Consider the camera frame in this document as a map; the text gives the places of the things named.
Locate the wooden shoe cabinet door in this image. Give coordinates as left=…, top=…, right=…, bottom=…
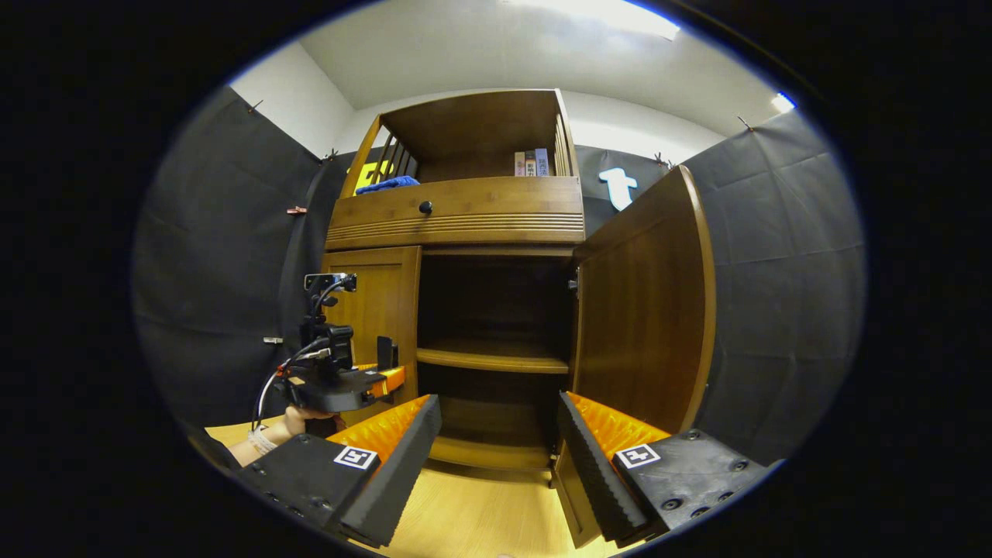
left=552, top=164, right=718, bottom=549
left=322, top=246, right=423, bottom=427

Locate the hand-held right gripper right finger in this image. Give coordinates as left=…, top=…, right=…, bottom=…
left=556, top=391, right=776, bottom=547

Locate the wooden cabinet shelf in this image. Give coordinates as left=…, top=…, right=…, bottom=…
left=416, top=339, right=572, bottom=375

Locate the wooden double-door shoe cabinet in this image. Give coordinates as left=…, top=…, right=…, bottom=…
left=322, top=88, right=587, bottom=474

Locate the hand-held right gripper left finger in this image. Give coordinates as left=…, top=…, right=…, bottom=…
left=236, top=394, right=443, bottom=549

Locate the blue cloth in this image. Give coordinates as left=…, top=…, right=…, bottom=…
left=355, top=175, right=421, bottom=195

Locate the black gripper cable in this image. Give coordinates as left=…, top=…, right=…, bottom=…
left=252, top=337, right=334, bottom=431

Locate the black backdrop cloth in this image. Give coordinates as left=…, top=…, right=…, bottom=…
left=132, top=85, right=867, bottom=466

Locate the wooden cabinet drawer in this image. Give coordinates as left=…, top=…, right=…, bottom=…
left=325, top=176, right=586, bottom=250

